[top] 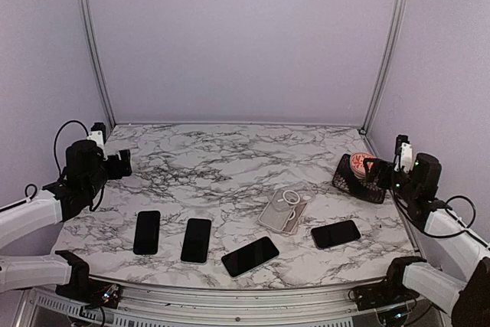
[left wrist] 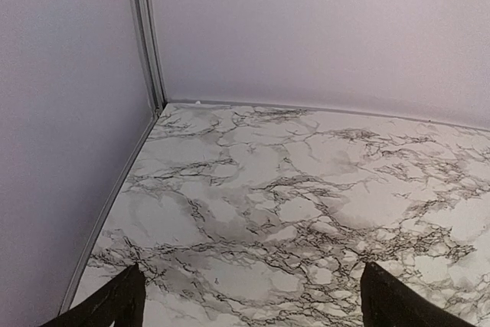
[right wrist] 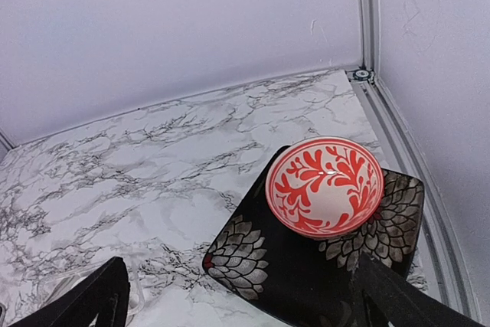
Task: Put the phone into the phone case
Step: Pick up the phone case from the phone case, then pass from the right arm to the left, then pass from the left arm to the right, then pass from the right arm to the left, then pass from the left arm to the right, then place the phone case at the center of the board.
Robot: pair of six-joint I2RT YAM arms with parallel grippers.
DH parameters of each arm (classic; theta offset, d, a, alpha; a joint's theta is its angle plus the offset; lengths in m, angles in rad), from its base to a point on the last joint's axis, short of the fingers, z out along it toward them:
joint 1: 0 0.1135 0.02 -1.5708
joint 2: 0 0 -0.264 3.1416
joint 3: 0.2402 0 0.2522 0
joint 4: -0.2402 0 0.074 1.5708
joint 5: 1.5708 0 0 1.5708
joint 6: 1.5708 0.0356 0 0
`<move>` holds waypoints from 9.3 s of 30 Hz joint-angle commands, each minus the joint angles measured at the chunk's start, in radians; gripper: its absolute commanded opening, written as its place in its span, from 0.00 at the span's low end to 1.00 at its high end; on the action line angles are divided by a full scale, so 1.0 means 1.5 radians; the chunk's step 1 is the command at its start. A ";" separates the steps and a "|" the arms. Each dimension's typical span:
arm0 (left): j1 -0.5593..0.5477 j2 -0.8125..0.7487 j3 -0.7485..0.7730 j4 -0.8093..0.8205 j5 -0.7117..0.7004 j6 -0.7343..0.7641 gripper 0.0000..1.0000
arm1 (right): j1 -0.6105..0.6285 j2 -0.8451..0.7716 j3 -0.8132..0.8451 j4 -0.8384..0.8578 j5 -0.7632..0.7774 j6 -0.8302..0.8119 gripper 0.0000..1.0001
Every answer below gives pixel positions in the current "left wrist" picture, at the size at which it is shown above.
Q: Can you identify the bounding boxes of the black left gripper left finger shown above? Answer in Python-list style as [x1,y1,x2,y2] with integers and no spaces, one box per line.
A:
[43,264,146,327]

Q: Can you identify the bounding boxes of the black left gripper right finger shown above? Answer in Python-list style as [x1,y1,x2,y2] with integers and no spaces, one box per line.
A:
[361,262,473,327]

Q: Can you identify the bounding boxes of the aluminium left corner post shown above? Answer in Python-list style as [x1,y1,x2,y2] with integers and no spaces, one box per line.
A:
[130,0,167,117]

